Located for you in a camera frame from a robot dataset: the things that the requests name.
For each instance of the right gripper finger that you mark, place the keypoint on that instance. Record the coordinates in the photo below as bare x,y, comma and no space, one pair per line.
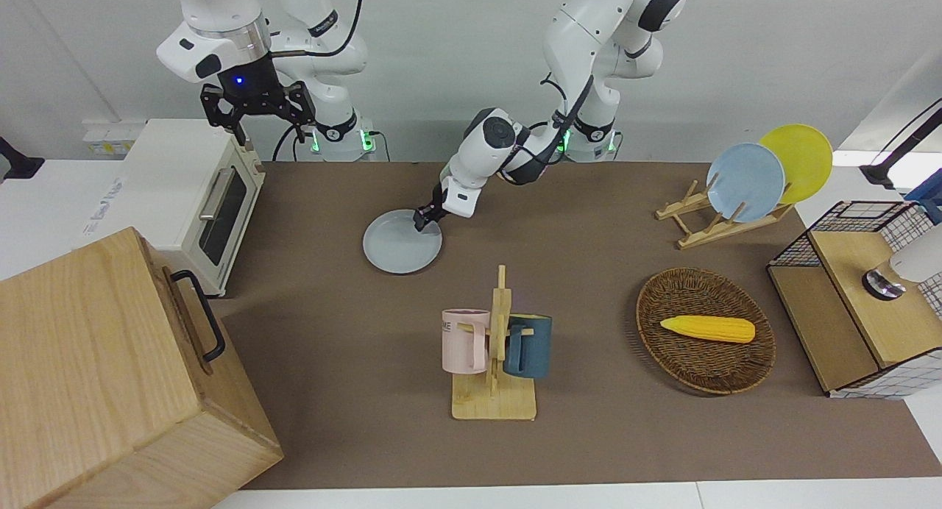
215,104
303,104

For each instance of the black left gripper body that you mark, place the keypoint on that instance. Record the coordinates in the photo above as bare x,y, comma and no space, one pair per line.
438,204

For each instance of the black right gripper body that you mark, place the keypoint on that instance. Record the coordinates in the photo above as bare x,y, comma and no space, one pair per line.
250,90

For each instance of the gray round plate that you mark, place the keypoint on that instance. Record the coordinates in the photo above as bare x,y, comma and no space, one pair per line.
397,248

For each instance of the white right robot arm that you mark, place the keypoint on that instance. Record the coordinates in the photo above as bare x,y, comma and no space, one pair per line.
213,9

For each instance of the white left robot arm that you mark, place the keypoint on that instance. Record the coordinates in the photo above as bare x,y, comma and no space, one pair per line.
581,38

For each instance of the wooden plate rack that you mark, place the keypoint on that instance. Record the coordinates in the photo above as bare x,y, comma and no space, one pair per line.
706,233

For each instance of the light blue plate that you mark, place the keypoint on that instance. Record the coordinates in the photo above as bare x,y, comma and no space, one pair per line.
747,182

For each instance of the yellow plate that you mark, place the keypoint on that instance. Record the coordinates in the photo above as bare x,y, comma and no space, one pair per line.
806,156

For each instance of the white toaster oven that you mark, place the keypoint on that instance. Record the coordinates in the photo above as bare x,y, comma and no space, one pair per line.
176,163

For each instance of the pink mug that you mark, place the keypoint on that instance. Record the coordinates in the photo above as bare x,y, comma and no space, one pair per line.
460,343

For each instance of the dark blue mug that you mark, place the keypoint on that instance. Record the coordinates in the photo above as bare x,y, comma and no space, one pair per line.
533,347

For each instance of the brown table mat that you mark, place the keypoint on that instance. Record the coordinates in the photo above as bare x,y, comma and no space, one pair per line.
331,384

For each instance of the wooden mug rack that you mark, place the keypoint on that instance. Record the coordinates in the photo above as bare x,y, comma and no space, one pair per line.
493,402

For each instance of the yellow corn cob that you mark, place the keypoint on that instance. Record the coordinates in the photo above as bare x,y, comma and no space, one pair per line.
706,329

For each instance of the light wooden box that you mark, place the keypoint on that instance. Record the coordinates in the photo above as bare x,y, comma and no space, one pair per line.
96,376

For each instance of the brown wicker basket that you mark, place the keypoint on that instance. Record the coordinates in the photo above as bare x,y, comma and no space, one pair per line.
706,369

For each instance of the white cylinder with metal base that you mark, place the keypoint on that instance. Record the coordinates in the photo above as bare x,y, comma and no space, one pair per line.
920,255

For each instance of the white wall socket strip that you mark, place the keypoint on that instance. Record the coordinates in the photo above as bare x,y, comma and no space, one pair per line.
110,147

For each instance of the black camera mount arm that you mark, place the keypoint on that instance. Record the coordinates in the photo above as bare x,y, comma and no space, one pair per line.
879,172
18,167

